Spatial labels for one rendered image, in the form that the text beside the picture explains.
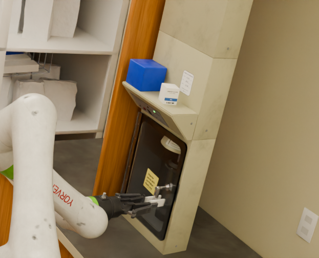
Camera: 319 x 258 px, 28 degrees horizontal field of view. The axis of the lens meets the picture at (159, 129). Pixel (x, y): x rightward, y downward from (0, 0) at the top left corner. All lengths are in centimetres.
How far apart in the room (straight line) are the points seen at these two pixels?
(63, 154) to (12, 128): 137
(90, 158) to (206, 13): 116
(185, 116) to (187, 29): 31
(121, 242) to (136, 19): 83
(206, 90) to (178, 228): 55
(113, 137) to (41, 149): 91
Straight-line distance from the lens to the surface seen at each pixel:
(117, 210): 221
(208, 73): 216
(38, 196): 157
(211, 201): 283
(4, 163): 182
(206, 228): 269
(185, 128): 218
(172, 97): 221
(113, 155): 255
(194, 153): 226
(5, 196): 295
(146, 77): 228
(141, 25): 239
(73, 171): 291
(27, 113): 168
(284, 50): 250
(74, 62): 376
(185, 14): 227
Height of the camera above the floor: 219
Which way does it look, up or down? 20 degrees down
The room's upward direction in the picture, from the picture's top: 13 degrees clockwise
